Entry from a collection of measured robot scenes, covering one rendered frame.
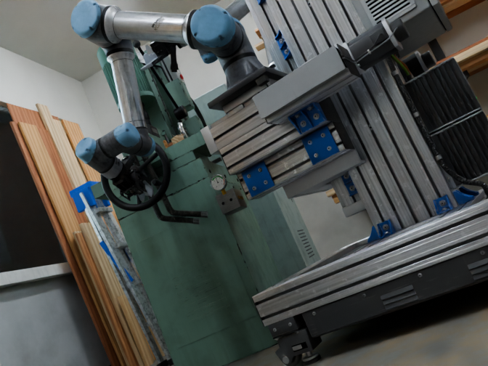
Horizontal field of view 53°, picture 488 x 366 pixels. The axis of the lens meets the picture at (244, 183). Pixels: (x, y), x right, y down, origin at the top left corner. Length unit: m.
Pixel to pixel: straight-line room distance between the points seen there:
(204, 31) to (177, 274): 1.02
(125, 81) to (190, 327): 0.99
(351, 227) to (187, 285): 2.49
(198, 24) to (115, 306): 2.34
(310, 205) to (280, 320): 2.99
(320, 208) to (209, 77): 1.60
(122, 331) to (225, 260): 1.59
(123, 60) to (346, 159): 0.82
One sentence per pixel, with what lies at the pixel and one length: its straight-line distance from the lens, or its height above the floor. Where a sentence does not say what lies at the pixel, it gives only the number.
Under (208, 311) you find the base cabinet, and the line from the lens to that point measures 2.04.
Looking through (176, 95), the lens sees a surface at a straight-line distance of 2.50.
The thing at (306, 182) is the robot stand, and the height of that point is 0.48.
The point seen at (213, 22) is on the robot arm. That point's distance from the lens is 1.48.
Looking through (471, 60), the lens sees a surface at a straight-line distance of 4.02.
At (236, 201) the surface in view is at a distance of 1.95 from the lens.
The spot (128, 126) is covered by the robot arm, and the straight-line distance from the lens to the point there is 1.57.
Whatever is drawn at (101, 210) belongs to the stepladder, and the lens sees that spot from 3.05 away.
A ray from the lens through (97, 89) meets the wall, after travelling 5.25.
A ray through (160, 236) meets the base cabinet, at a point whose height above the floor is 0.57.
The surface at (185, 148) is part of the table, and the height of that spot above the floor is 0.86.
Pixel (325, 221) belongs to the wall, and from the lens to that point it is 4.35.
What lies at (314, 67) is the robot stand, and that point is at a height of 0.71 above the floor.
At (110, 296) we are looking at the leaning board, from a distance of 3.47.
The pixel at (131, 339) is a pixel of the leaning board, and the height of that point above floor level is 0.20.
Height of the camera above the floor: 0.30
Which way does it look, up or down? 9 degrees up
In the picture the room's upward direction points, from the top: 24 degrees counter-clockwise
